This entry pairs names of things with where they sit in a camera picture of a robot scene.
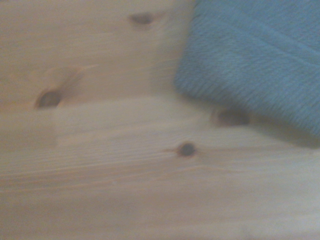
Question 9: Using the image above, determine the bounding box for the blue terry cloth towel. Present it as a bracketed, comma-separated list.
[173, 0, 320, 145]

